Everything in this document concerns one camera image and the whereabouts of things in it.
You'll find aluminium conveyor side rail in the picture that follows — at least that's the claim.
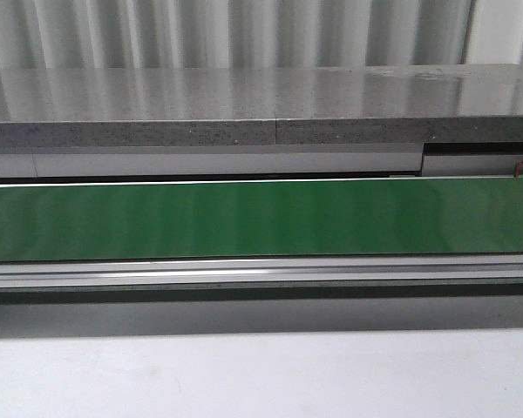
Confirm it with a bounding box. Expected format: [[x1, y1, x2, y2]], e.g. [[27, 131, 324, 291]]
[[0, 254, 523, 305]]

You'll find grey stone counter slab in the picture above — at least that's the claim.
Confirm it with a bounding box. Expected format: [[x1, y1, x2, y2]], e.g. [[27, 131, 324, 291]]
[[0, 64, 523, 149]]

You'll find white pleated curtain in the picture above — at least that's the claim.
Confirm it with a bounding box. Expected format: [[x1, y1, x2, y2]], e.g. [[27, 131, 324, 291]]
[[0, 1, 523, 69]]

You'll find green conveyor belt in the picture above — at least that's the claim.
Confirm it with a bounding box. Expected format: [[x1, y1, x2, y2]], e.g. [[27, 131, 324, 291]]
[[0, 177, 523, 262]]

